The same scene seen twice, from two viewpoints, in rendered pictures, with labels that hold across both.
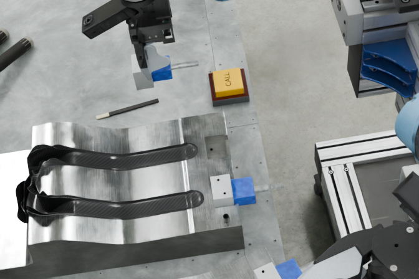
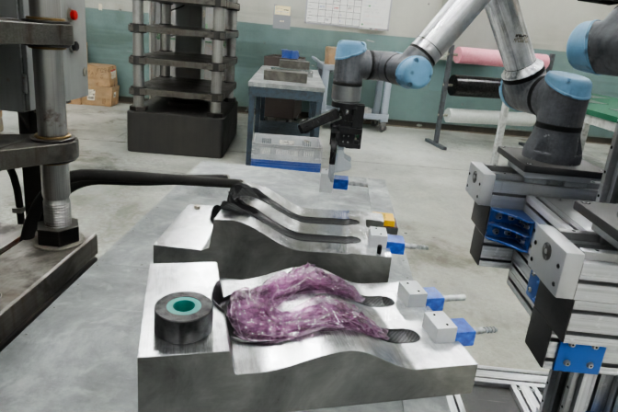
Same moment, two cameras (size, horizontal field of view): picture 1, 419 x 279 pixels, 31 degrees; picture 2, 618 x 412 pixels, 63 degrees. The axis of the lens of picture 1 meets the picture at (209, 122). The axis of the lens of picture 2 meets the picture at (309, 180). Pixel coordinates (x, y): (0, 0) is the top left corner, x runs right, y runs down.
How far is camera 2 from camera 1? 80 cm
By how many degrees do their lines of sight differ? 36
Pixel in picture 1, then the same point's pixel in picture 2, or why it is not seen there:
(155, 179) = (323, 228)
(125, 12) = (333, 114)
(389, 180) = (486, 400)
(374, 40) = (499, 205)
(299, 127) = not seen: hidden behind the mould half
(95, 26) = (309, 121)
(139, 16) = (341, 121)
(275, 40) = not seen: hidden behind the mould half
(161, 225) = (323, 246)
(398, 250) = not seen: outside the picture
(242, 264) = (387, 285)
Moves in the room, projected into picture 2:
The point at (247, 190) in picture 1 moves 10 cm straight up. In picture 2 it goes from (398, 240) to (405, 196)
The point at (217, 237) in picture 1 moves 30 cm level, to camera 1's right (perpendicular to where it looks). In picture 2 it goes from (367, 268) to (511, 283)
